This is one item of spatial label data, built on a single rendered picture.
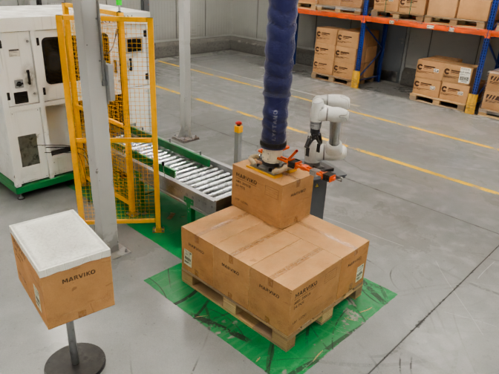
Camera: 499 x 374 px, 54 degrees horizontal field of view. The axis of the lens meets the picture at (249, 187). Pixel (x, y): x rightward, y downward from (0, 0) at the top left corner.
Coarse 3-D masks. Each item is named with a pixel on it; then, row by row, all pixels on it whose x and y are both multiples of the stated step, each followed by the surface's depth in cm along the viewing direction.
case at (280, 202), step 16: (256, 160) 442; (240, 176) 430; (256, 176) 415; (288, 176) 413; (304, 176) 415; (240, 192) 436; (256, 192) 420; (272, 192) 406; (288, 192) 403; (304, 192) 420; (240, 208) 442; (256, 208) 426; (272, 208) 411; (288, 208) 411; (304, 208) 428; (272, 224) 417; (288, 224) 419
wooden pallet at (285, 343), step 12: (192, 276) 418; (204, 288) 419; (360, 288) 418; (216, 300) 405; (228, 300) 390; (240, 312) 392; (324, 312) 383; (252, 324) 380; (264, 324) 380; (264, 336) 370; (276, 336) 360; (288, 336) 352; (288, 348) 358
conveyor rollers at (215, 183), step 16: (144, 144) 583; (160, 160) 539; (176, 160) 542; (192, 160) 546; (176, 176) 502; (192, 176) 504; (208, 176) 507; (224, 176) 511; (208, 192) 474; (224, 192) 478
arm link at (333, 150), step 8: (328, 96) 422; (336, 96) 421; (344, 96) 422; (328, 104) 422; (336, 104) 420; (344, 104) 420; (336, 128) 444; (336, 136) 451; (328, 144) 463; (336, 144) 459; (328, 152) 465; (336, 152) 463; (344, 152) 465
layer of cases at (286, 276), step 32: (192, 224) 413; (224, 224) 415; (256, 224) 418; (320, 224) 422; (192, 256) 409; (224, 256) 378; (256, 256) 372; (288, 256) 374; (320, 256) 376; (352, 256) 387; (224, 288) 390; (256, 288) 361; (288, 288) 337; (320, 288) 364; (352, 288) 406; (288, 320) 346
